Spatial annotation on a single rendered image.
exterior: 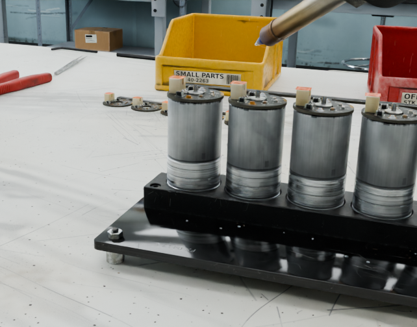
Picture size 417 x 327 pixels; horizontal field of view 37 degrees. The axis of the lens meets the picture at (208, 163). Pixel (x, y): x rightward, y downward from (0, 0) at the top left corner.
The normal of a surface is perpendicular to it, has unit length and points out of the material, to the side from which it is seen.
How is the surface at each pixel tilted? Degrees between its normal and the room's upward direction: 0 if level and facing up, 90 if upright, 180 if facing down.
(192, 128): 90
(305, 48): 90
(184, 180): 90
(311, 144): 90
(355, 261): 0
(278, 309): 0
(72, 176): 0
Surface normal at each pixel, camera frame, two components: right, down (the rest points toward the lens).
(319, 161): -0.18, 0.31
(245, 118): -0.43, 0.28
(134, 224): 0.03, -0.95
